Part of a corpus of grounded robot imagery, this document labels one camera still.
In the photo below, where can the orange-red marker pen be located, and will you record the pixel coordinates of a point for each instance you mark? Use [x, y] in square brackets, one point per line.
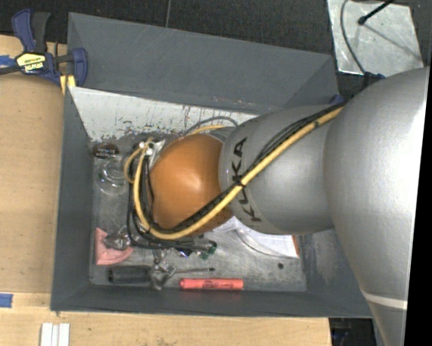
[211, 283]

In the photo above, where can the dark shiny metal object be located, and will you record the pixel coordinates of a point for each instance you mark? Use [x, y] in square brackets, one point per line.
[117, 241]

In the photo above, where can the grey metal bin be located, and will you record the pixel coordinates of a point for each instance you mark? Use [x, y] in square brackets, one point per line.
[192, 63]

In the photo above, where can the pink sponge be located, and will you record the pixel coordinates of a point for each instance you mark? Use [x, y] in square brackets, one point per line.
[107, 256]

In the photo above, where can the clear glass cup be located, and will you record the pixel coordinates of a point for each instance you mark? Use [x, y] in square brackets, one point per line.
[112, 175]

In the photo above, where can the pale wood flat board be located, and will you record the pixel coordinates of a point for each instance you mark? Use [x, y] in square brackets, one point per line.
[20, 187]

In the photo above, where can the dark brown round lid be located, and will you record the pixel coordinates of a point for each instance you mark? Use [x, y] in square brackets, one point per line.
[106, 151]

